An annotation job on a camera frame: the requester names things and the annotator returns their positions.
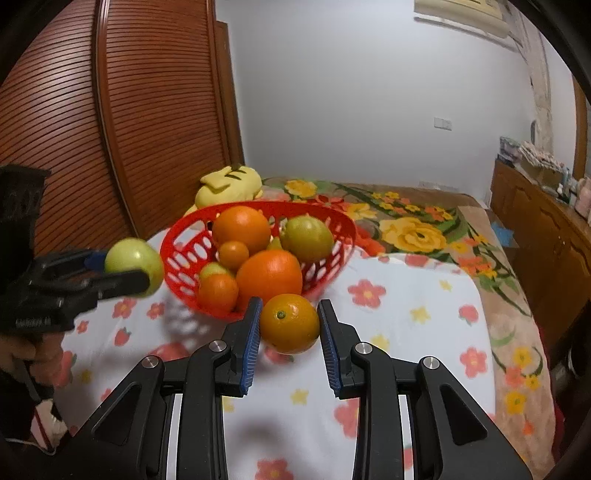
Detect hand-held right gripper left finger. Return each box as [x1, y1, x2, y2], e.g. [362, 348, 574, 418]
[65, 296, 264, 480]

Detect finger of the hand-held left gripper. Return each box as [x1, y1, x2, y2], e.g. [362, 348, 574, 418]
[34, 249, 108, 278]
[60, 270, 150, 310]

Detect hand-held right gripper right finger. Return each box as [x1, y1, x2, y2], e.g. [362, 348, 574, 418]
[317, 298, 532, 480]

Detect green plum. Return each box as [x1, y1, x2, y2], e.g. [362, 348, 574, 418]
[199, 262, 234, 281]
[104, 237, 165, 297]

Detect small tangerine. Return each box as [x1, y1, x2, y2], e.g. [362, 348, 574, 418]
[260, 294, 321, 355]
[218, 241, 250, 272]
[198, 273, 240, 315]

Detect red perforated plastic basket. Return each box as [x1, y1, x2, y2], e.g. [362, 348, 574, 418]
[159, 200, 357, 322]

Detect large orange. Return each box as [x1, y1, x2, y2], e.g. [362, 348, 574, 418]
[235, 249, 304, 311]

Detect yellow-green lemon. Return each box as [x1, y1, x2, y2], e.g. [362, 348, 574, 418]
[279, 215, 334, 263]

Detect medium orange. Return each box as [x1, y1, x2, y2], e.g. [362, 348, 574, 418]
[211, 206, 271, 259]

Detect person's left hand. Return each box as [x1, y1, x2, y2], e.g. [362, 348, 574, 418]
[0, 331, 64, 394]

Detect white flower print towel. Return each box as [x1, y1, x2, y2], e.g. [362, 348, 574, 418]
[53, 228, 497, 480]

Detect wooden louvered wardrobe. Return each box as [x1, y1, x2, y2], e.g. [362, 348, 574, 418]
[0, 0, 245, 259]

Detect yellow plush toy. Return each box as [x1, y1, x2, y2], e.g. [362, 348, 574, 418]
[185, 165, 263, 217]

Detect floral blanket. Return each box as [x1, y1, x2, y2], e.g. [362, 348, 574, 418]
[261, 175, 561, 467]

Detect blue bag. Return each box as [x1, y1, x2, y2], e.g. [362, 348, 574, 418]
[492, 222, 519, 248]

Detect wooden cabinet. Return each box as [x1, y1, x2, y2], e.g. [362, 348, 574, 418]
[489, 159, 591, 333]

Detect pile of boxes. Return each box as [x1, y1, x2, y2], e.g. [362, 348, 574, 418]
[499, 136, 570, 195]

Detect pink jug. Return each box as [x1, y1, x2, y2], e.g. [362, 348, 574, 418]
[575, 178, 591, 216]

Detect pale patterned curtain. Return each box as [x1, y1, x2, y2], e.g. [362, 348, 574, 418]
[508, 0, 555, 160]

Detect white air conditioner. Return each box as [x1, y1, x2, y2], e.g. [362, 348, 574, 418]
[413, 0, 509, 36]

